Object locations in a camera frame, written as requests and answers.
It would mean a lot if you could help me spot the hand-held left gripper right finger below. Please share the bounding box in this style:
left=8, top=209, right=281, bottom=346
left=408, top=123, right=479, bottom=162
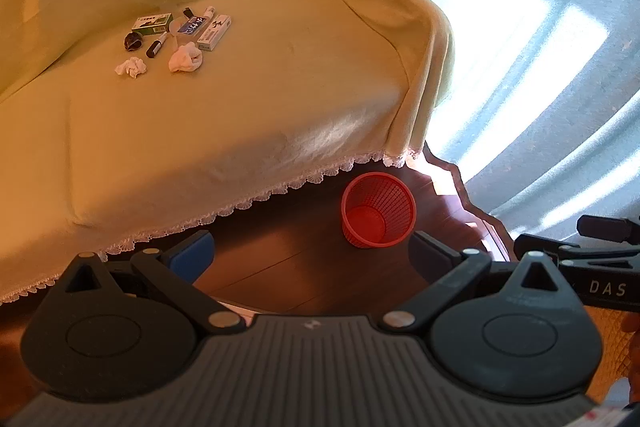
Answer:
left=377, top=230, right=569, bottom=334

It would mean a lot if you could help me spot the dark wooden carved furniture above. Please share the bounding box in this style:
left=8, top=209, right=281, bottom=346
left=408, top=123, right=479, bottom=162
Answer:
left=417, top=142, right=518, bottom=264

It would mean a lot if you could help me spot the woven yellow mat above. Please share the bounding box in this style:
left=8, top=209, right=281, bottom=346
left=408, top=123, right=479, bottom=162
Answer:
left=595, top=306, right=640, bottom=380

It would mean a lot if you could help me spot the small white tissue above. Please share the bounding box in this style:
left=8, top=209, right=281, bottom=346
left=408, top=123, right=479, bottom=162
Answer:
left=114, top=57, right=148, bottom=79

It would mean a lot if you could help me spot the light blue sheer curtain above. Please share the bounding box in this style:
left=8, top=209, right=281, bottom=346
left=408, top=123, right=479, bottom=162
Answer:
left=370, top=0, right=640, bottom=248

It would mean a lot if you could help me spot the large white tissue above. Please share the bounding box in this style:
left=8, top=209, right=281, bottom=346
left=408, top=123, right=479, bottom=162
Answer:
left=167, top=42, right=205, bottom=74

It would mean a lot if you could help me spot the red mesh basket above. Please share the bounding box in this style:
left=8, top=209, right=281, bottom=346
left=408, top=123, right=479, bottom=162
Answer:
left=341, top=172, right=417, bottom=249

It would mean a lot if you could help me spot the dark red bottle cap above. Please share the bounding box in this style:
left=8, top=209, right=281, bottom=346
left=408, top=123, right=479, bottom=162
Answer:
left=145, top=32, right=170, bottom=59

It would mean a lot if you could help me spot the sofa with yellow cover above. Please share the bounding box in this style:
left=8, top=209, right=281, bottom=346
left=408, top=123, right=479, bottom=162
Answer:
left=0, top=0, right=458, bottom=305

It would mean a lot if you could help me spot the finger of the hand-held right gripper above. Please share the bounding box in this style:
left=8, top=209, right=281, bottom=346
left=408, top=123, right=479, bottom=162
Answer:
left=577, top=215, right=640, bottom=253
left=514, top=233, right=640, bottom=264

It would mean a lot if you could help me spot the green box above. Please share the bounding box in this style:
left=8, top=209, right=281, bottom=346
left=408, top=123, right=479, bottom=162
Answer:
left=131, top=13, right=174, bottom=35

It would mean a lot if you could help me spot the long white box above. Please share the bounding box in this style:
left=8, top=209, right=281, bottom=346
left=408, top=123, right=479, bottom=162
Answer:
left=196, top=14, right=233, bottom=52

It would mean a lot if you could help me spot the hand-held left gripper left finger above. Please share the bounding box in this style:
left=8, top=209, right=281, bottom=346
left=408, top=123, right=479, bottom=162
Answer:
left=60, top=229, right=247, bottom=335

